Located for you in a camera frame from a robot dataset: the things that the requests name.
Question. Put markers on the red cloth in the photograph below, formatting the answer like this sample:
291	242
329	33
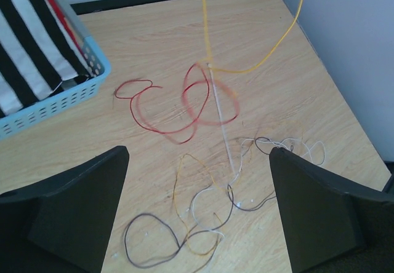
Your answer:
65	29

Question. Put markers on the light blue plastic basket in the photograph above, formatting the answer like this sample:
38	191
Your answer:
99	66

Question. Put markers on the white zip tie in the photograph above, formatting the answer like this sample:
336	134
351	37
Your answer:
222	126

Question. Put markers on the black white striped cloth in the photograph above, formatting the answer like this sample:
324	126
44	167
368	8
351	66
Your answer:
36	60

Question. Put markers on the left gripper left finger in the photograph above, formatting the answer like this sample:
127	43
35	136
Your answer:
64	222

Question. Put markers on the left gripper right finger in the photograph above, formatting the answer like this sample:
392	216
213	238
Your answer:
331	223

